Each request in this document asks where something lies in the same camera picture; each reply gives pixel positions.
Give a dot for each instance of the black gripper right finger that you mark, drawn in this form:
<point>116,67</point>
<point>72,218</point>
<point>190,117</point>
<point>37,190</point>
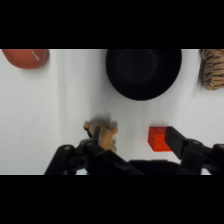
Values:
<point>186,150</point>

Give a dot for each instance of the red cube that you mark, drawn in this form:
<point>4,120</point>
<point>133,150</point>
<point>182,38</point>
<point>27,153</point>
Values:
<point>156,140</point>

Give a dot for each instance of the black bowl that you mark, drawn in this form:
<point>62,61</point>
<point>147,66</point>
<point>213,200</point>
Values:
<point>143,73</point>

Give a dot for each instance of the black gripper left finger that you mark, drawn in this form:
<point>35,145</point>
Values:
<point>83,156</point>

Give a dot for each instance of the red-brown toy football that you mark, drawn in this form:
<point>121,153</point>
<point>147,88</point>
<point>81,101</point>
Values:
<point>25,58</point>

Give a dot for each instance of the tan teddy bear plush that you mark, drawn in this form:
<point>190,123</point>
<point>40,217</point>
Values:
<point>107,135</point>

